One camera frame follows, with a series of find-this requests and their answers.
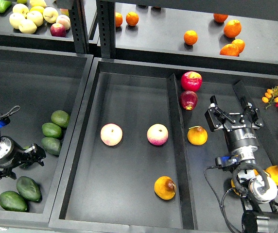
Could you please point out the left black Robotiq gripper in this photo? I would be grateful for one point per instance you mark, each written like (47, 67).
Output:
(11, 156)

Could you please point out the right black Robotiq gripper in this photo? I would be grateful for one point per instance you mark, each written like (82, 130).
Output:
(239, 129)

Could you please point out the dark green avocado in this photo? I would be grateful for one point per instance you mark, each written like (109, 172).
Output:
(29, 189)

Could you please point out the yellow pear with brown end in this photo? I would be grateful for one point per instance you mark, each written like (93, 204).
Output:
(165, 188)

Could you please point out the green avocado under arm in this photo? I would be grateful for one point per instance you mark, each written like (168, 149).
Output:
(29, 159)

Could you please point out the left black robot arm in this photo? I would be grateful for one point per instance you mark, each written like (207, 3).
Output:
(5, 120)

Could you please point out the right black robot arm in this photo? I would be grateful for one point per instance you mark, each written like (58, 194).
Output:
(256, 189)

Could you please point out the green avocado front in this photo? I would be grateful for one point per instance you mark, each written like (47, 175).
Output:
(12, 201)

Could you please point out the green avocado lower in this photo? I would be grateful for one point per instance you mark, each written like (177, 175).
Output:
(52, 145)

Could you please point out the yellow pear with stem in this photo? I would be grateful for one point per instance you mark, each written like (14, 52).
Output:
(197, 135)

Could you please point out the green avocado middle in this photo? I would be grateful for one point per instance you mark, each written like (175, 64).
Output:
(50, 129)

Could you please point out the green avocado top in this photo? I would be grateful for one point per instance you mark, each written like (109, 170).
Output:
(61, 118)

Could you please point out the yellow pear right front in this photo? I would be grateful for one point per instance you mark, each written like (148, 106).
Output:
(234, 188)

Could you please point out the dark red apple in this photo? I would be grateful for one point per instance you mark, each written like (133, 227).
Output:
(188, 100)

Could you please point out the bright red apple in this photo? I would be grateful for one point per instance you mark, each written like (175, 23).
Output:
(191, 81)

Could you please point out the orange front right shelf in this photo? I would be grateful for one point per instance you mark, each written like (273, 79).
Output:
(230, 50)

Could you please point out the pink yellow apple right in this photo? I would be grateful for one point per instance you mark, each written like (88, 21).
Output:
(157, 134)

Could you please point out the pink yellow apple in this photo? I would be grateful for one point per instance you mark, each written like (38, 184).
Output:
(157, 134)
(111, 134)

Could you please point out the black left tray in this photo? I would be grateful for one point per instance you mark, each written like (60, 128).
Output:
(40, 82)

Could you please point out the black tray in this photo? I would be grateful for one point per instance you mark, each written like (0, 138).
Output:
(110, 189)
(40, 82)

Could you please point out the large orange shelf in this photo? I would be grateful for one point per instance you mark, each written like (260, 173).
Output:
(233, 28)

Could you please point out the orange middle shelf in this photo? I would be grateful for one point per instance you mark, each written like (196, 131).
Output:
(190, 37)

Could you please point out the orange top shelf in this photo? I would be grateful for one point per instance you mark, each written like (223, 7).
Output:
(220, 18)

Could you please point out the pink yellow apple left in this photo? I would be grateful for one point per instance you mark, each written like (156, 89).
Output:
(111, 134)

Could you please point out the black centre tray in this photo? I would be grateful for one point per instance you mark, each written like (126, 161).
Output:
(110, 189)

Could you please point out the red apple on shelf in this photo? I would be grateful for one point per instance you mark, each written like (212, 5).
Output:
(58, 30)

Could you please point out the pale peach on shelf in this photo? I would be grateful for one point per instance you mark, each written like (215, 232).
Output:
(64, 20)

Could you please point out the orange far left shelf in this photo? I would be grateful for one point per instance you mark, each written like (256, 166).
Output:
(118, 19)

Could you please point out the black shelf post left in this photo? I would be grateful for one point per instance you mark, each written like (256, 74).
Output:
(79, 27)

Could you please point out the black shelf post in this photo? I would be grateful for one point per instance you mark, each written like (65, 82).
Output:
(79, 27)
(106, 23)

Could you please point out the black shelf post right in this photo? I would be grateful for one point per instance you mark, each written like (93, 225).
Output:
(106, 23)

